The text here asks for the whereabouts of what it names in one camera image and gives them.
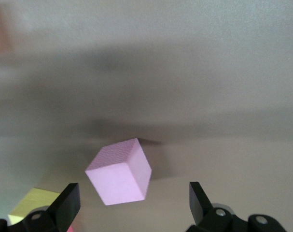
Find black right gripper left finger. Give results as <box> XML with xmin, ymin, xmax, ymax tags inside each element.
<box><xmin>0</xmin><ymin>183</ymin><xmax>81</xmax><ymax>232</ymax></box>

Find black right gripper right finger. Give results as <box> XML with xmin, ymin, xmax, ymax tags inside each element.
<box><xmin>186</xmin><ymin>181</ymin><xmax>287</xmax><ymax>232</ymax></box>

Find yellow foam block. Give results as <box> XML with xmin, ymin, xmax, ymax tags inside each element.
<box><xmin>7</xmin><ymin>188</ymin><xmax>61</xmax><ymax>225</ymax></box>

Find pink foam block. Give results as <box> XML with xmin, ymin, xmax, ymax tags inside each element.
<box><xmin>84</xmin><ymin>138</ymin><xmax>152</xmax><ymax>206</ymax></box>

